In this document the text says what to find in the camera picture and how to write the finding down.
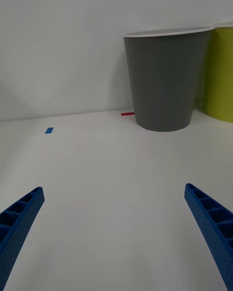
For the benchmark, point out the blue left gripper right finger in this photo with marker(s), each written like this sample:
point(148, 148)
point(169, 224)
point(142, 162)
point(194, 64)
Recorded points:
point(213, 225)

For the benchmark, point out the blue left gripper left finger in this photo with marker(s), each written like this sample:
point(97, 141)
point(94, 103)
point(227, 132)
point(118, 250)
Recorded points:
point(17, 225)

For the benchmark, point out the yellow-green plastic waste bin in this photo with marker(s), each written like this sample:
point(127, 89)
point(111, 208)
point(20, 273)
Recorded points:
point(221, 77)

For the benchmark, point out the grey plastic waste bin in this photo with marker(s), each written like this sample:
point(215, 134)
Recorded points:
point(165, 82)

